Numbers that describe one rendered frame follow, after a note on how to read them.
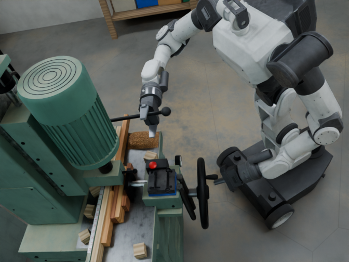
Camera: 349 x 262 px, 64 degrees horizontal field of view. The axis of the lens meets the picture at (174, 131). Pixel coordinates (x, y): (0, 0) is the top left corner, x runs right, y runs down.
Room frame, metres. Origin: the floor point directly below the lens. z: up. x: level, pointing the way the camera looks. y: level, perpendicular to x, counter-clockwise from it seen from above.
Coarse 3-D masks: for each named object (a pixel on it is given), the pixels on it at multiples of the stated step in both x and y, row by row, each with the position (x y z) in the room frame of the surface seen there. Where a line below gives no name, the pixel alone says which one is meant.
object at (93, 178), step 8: (120, 160) 0.63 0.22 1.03; (96, 168) 0.61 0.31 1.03; (112, 168) 0.60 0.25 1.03; (120, 168) 0.60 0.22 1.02; (88, 176) 0.59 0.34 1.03; (96, 176) 0.58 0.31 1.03; (104, 176) 0.57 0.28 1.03; (112, 176) 0.57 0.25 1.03; (120, 176) 0.57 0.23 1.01; (88, 184) 0.59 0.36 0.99; (96, 184) 0.58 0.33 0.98; (104, 184) 0.57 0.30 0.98; (112, 184) 0.57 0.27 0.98; (120, 184) 0.56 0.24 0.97
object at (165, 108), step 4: (164, 108) 0.70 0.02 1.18; (168, 108) 0.70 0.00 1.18; (148, 112) 0.71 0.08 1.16; (152, 112) 0.71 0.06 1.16; (156, 112) 0.70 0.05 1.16; (160, 112) 0.70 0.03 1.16; (164, 112) 0.69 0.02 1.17; (168, 112) 0.68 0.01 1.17; (124, 116) 0.73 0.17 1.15; (128, 116) 0.72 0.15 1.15; (132, 116) 0.72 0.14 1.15; (136, 116) 0.71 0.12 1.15; (112, 120) 0.73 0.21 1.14; (116, 120) 0.73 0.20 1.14; (120, 120) 0.72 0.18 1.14
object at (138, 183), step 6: (126, 174) 0.59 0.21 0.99; (132, 174) 0.60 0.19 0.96; (126, 180) 0.56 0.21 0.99; (132, 180) 0.58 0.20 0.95; (138, 180) 0.57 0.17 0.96; (144, 180) 0.56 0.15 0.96; (126, 186) 0.54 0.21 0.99; (132, 186) 0.56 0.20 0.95; (138, 186) 0.55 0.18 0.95; (126, 192) 0.53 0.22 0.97; (132, 192) 0.54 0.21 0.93; (132, 198) 0.52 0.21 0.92
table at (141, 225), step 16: (160, 144) 0.78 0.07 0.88; (128, 160) 0.72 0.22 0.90; (144, 208) 0.48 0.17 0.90; (176, 208) 0.47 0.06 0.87; (128, 224) 0.44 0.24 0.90; (144, 224) 0.42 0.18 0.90; (112, 240) 0.39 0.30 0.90; (128, 240) 0.38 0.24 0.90; (144, 240) 0.37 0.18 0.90; (112, 256) 0.34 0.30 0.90; (128, 256) 0.32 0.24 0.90
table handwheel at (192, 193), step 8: (200, 160) 0.62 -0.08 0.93; (200, 168) 0.57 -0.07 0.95; (200, 176) 0.53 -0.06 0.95; (200, 184) 0.50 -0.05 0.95; (192, 192) 0.54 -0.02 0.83; (200, 192) 0.48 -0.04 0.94; (208, 192) 0.52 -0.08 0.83; (200, 200) 0.46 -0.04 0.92; (200, 208) 0.43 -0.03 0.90; (200, 216) 0.42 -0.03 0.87; (208, 224) 0.43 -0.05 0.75
